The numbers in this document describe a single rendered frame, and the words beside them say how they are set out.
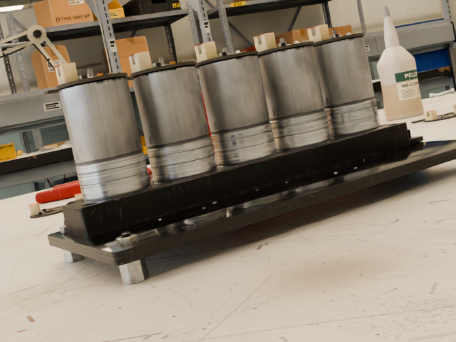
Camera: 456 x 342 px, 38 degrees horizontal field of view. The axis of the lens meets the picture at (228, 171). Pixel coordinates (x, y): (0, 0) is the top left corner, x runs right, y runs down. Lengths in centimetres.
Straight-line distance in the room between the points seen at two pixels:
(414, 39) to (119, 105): 315
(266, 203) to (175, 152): 5
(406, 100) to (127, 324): 47
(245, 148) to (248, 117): 1
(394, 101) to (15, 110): 200
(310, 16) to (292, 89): 537
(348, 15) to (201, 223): 567
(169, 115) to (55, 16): 404
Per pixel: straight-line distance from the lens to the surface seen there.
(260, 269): 18
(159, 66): 24
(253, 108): 26
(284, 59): 27
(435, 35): 345
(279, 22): 546
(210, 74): 26
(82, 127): 23
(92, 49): 482
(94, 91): 23
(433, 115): 52
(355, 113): 29
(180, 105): 24
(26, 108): 250
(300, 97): 27
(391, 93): 61
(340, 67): 29
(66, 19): 429
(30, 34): 297
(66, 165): 258
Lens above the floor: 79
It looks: 6 degrees down
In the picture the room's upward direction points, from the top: 12 degrees counter-clockwise
